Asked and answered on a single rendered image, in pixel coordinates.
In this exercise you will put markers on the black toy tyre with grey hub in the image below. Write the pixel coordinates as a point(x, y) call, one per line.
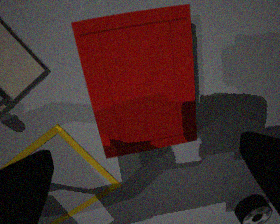
point(253, 210)

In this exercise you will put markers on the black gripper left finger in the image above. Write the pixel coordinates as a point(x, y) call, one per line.
point(23, 188)

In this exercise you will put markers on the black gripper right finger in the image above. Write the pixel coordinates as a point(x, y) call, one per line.
point(262, 157)

